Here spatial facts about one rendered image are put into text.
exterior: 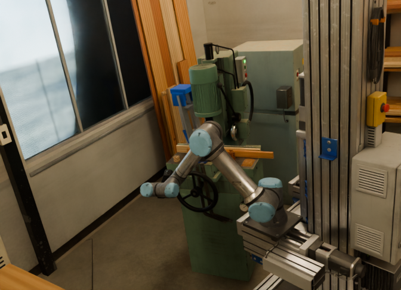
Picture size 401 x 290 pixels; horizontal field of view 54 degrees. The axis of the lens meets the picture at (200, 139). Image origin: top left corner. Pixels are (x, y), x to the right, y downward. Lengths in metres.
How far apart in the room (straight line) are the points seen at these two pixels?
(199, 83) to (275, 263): 1.13
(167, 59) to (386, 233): 2.97
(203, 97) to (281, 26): 2.45
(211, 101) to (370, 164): 1.10
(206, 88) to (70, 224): 1.81
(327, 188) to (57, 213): 2.26
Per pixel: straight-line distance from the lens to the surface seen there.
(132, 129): 4.02
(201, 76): 2.42
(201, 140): 1.79
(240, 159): 2.58
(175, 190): 2.07
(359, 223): 1.95
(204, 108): 2.48
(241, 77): 2.72
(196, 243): 2.93
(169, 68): 4.26
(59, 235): 3.58
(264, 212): 1.86
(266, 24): 4.81
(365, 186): 1.83
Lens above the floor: 2.01
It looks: 22 degrees down
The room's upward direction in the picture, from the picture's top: 8 degrees counter-clockwise
